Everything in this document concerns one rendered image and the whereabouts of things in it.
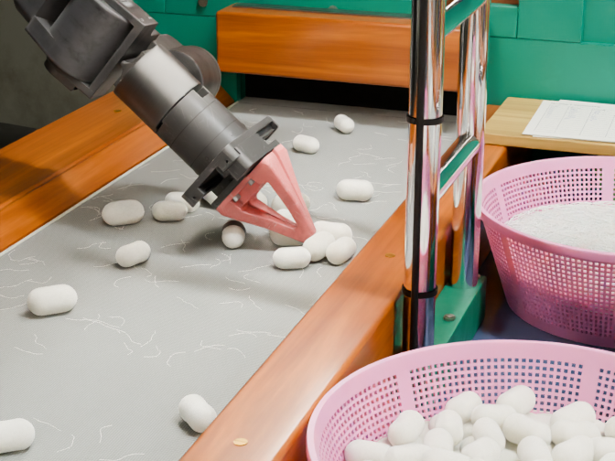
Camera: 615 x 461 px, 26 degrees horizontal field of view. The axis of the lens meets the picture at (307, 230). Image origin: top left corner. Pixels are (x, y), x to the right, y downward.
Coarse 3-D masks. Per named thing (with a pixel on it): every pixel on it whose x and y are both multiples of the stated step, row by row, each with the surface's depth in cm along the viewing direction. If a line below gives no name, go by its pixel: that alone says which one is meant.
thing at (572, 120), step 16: (544, 112) 140; (560, 112) 140; (576, 112) 140; (592, 112) 140; (608, 112) 140; (528, 128) 134; (544, 128) 134; (560, 128) 134; (576, 128) 134; (592, 128) 134; (608, 128) 134
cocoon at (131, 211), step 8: (128, 200) 119; (136, 200) 119; (104, 208) 118; (112, 208) 118; (120, 208) 118; (128, 208) 118; (136, 208) 118; (104, 216) 118; (112, 216) 117; (120, 216) 118; (128, 216) 118; (136, 216) 118; (112, 224) 118; (120, 224) 118
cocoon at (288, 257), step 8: (280, 248) 109; (288, 248) 109; (296, 248) 109; (304, 248) 109; (280, 256) 108; (288, 256) 108; (296, 256) 108; (304, 256) 108; (280, 264) 108; (288, 264) 108; (296, 264) 108; (304, 264) 109
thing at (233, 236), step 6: (228, 228) 113; (234, 228) 113; (240, 228) 113; (222, 234) 113; (228, 234) 112; (234, 234) 112; (240, 234) 113; (222, 240) 113; (228, 240) 112; (234, 240) 112; (240, 240) 113; (228, 246) 113; (234, 246) 113
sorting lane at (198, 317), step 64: (320, 128) 148; (384, 128) 148; (448, 128) 148; (128, 192) 127; (320, 192) 127; (384, 192) 127; (0, 256) 112; (64, 256) 112; (192, 256) 112; (256, 256) 112; (0, 320) 100; (64, 320) 100; (128, 320) 100; (192, 320) 100; (256, 320) 100; (0, 384) 90; (64, 384) 90; (128, 384) 90; (192, 384) 90; (64, 448) 82; (128, 448) 82
